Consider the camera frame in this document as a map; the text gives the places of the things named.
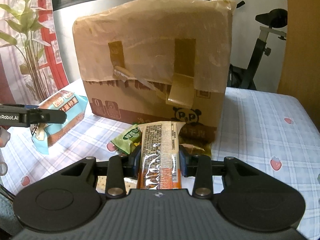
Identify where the blue brown biscuit pack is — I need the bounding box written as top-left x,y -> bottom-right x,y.
30,90 -> 88,154

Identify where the green snack packet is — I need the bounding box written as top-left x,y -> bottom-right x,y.
111,124 -> 142,154

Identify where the orange long snack bar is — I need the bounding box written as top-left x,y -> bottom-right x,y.
137,121 -> 185,190

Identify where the gold foil snack packet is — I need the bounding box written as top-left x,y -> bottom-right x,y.
181,143 -> 206,156

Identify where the clear cracker packet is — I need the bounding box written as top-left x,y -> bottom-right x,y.
95,176 -> 138,194

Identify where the green bamboo plant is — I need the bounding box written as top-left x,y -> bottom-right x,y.
1,0 -> 49,101

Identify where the plaid strawberry tablecloth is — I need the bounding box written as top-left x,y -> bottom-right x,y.
1,88 -> 319,239

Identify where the black exercise bike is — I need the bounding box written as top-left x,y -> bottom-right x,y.
227,8 -> 288,90

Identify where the brown cardboard box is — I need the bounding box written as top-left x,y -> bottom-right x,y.
72,0 -> 236,142

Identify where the wooden door panel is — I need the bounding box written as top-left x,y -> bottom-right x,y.
277,0 -> 319,128

